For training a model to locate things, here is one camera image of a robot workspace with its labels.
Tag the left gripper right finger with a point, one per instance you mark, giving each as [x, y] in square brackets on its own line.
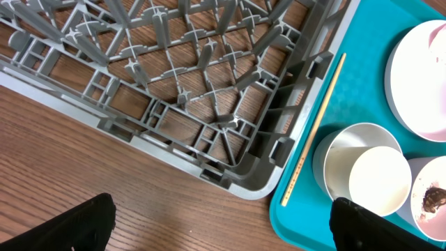
[355, 228]

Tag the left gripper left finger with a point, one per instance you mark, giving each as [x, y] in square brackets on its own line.
[87, 226]

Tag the white paper cup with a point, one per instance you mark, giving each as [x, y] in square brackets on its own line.
[380, 180]

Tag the grey-white bowl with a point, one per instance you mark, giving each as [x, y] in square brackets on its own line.
[336, 154]

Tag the brown food scrap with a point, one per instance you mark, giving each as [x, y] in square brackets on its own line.
[433, 199]

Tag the teal serving tray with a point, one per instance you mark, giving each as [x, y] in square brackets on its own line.
[358, 96]

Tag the large white plate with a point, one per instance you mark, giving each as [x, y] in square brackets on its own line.
[414, 81]

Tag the wooden chopstick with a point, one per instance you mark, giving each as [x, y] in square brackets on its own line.
[312, 132]

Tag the grey dish rack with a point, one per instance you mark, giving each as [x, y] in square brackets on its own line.
[221, 90]

